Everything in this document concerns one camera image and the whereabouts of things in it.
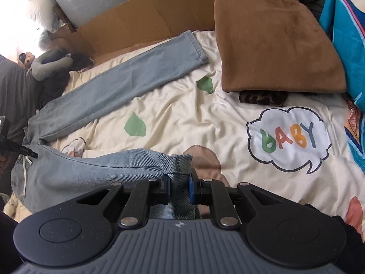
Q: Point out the brown cardboard sheet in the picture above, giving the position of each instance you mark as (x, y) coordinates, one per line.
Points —
(136, 24)

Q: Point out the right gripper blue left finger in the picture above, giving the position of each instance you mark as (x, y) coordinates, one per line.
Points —
(144, 195)

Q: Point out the cream cartoon bear bedsheet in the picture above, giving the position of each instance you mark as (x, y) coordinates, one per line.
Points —
(299, 151)

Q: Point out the black garment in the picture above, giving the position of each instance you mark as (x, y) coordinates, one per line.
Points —
(56, 81)

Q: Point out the grey neck pillow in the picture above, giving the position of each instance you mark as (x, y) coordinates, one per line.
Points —
(49, 63)

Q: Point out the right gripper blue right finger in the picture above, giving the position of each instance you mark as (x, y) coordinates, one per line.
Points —
(219, 198)

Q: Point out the white quilt bundle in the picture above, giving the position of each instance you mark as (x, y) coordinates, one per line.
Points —
(43, 13)

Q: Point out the teal patterned blanket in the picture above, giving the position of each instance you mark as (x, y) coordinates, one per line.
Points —
(343, 20)

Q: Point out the small plush toy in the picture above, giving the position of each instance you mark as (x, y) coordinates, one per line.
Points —
(26, 59)

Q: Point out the folded brown garment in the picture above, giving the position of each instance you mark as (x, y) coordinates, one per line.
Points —
(275, 45)

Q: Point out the light blue denim pants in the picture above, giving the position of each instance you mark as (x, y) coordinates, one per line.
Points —
(54, 177)

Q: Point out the dark grey pillow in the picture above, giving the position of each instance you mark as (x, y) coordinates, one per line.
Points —
(20, 98)

